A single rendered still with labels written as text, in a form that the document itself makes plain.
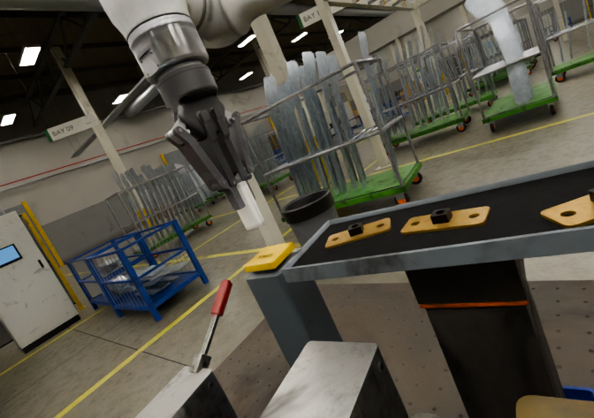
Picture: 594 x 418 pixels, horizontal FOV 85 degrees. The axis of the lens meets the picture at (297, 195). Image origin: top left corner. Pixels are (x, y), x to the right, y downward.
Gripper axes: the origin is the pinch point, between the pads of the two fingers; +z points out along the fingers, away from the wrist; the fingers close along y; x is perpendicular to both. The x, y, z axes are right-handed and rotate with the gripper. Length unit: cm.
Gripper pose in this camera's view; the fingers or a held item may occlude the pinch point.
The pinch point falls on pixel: (246, 206)
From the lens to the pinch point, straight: 48.4
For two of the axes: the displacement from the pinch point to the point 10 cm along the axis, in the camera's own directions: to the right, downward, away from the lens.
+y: -4.9, 3.7, -7.9
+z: 4.1, 9.0, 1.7
